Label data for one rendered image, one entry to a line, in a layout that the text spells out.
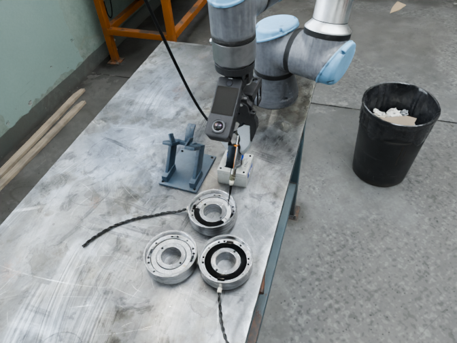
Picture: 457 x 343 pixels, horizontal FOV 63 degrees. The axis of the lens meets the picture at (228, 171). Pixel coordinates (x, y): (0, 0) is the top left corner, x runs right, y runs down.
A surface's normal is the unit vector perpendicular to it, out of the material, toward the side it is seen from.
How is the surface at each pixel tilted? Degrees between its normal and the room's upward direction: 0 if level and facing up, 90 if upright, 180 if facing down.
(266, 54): 90
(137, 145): 0
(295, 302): 0
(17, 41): 90
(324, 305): 0
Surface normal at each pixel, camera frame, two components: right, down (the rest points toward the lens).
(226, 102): -0.18, -0.22
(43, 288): -0.05, -0.69
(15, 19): 0.95, 0.18
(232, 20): 0.00, 0.73
